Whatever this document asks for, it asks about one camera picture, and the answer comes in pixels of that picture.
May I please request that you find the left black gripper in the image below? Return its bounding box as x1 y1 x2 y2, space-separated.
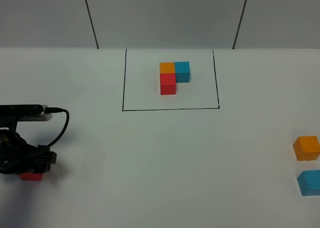
0 129 57 174

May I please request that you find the template red cube block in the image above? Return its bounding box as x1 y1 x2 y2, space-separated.
160 73 177 95

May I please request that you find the template orange cube block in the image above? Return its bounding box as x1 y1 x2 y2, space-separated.
159 62 175 74

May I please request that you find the template blue cube block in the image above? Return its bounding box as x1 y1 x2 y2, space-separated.
174 62 191 83

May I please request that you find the loose blue cube block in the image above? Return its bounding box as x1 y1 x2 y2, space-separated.
297 170 320 196

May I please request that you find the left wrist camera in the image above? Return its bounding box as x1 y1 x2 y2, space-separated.
0 104 53 132

